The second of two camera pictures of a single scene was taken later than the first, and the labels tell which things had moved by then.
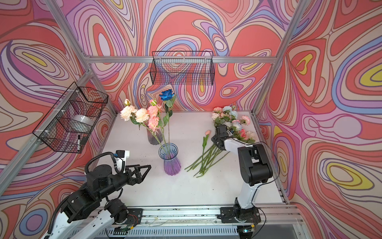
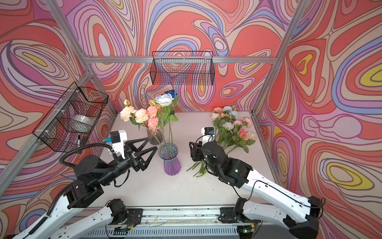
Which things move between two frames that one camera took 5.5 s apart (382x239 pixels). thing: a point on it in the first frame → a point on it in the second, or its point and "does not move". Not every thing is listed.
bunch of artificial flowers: [227, 116] does not move
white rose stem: [227, 124] → [167, 100]
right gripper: [214, 139] → [195, 152]
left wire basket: [69, 124] does not move
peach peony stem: [138, 116] does not move
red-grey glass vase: [152, 139] does not move
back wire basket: [182, 67] does not move
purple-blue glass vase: [168, 151] does not move
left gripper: [133, 181] → [136, 165]
